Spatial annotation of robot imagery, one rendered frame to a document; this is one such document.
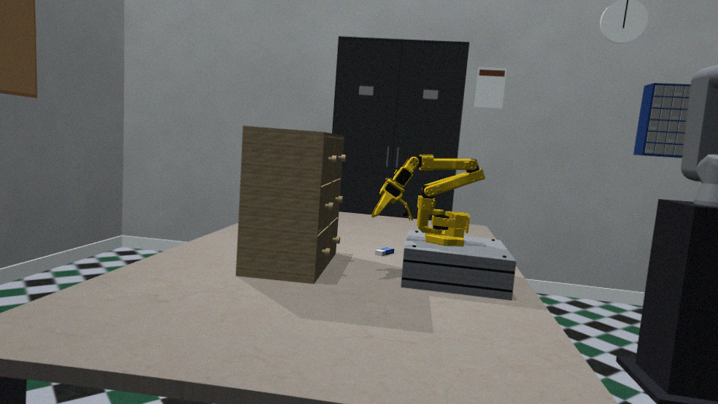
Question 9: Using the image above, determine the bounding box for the brown wooden chest of drawers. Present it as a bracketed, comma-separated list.
[236, 126, 344, 284]

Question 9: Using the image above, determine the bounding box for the white and blue eraser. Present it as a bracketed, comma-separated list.
[375, 247, 394, 256]

